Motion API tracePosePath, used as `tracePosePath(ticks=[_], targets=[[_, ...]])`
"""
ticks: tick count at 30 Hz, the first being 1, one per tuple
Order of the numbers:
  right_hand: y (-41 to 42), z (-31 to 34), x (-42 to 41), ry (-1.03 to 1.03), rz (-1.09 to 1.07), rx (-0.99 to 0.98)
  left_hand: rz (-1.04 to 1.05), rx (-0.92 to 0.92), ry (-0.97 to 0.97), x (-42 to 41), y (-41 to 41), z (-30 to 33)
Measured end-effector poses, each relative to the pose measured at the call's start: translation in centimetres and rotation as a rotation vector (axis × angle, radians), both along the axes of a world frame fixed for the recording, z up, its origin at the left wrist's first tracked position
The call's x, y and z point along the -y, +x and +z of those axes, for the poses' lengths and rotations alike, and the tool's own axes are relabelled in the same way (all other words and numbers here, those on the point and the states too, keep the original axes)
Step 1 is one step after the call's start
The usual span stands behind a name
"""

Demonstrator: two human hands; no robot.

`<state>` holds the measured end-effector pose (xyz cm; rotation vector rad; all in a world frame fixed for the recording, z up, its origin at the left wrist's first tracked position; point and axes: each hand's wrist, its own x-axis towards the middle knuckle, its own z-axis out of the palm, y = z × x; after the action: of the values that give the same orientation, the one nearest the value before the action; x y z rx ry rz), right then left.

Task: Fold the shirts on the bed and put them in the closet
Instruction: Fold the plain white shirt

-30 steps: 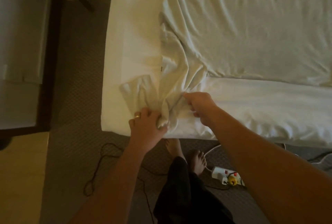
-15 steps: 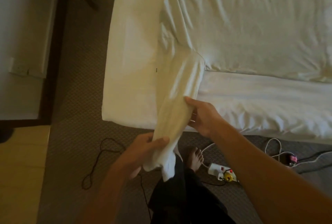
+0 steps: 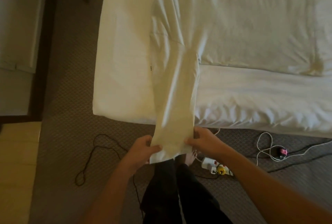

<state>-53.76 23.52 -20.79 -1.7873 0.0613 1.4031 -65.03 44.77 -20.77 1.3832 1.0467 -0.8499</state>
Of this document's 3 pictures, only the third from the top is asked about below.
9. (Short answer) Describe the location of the person's right hand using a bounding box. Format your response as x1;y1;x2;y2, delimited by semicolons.
185;126;230;161

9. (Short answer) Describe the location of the person's left hand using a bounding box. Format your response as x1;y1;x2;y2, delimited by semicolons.
120;134;163;174

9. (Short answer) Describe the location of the white printed t-shirt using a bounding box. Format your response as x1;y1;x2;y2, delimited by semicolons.
148;0;332;165

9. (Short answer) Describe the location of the person's right forearm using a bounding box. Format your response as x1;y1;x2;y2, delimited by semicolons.
218;150;332;224

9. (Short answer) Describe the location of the person's left leg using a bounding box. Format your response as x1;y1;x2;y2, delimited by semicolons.
140;160;183;224

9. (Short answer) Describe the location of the person's leg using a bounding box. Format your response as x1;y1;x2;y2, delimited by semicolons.
176;154;234;224
140;160;183;224

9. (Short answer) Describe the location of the person's right leg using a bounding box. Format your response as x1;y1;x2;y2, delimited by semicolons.
176;154;234;224

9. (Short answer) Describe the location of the white power strip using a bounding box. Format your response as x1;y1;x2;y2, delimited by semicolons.
201;157;234;177

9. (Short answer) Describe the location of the white bed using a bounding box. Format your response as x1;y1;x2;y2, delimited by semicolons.
92;0;332;140

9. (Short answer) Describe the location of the thin white cord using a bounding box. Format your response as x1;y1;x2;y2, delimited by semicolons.
255;131;332;167

